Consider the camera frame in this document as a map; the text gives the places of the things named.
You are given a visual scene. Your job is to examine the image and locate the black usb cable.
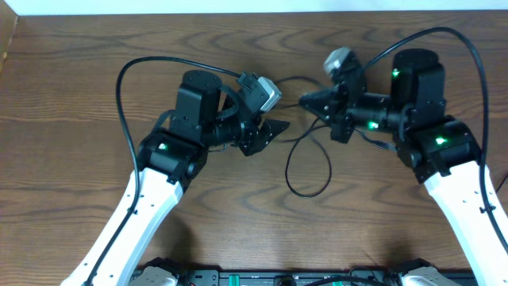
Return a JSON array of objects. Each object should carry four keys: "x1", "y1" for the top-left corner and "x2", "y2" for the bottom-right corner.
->
[{"x1": 273, "y1": 75, "x2": 508, "y2": 199}]

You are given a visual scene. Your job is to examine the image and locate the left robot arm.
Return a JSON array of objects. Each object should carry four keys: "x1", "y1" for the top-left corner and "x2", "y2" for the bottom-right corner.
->
[{"x1": 63, "y1": 70, "x2": 289, "y2": 285}]

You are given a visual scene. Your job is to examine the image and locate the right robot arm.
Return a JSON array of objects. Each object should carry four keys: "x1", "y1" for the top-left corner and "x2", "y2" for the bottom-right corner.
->
[{"x1": 299, "y1": 47, "x2": 507, "y2": 285}]

